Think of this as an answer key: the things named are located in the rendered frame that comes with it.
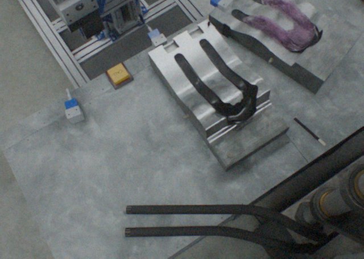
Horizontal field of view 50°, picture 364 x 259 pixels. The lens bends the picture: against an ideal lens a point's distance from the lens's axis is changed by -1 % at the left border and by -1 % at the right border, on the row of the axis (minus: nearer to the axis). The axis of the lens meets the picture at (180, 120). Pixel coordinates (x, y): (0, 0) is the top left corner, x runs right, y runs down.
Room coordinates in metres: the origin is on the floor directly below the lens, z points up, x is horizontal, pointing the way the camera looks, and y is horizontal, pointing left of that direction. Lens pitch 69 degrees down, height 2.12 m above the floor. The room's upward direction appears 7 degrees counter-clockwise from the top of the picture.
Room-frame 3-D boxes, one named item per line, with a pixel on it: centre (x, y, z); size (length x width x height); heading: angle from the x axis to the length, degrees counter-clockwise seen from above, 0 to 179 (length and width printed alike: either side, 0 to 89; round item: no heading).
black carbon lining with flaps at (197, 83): (0.60, -0.14, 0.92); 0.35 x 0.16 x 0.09; 26
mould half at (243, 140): (0.58, -0.14, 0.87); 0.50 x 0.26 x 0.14; 26
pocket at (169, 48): (0.76, 0.00, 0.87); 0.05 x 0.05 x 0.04; 26
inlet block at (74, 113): (0.61, 0.39, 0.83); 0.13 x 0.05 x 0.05; 15
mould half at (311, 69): (0.82, -0.42, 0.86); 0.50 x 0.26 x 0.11; 43
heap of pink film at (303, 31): (0.81, -0.42, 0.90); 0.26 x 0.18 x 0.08; 43
